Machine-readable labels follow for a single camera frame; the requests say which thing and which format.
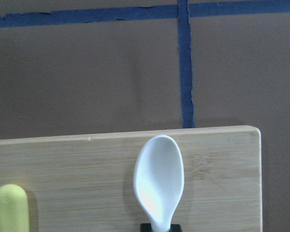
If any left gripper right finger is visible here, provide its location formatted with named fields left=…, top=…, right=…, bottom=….
left=169, top=224, right=181, bottom=232

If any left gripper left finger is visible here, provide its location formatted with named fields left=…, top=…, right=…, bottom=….
left=140, top=223, right=153, bottom=232

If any white plastic spoon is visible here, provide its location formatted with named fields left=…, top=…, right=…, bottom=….
left=133, top=135, right=184, bottom=232

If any bamboo cutting board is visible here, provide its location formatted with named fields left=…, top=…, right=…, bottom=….
left=0, top=126, right=262, bottom=232

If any yellow plastic knife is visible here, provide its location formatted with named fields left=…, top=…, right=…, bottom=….
left=0, top=184, right=29, bottom=232

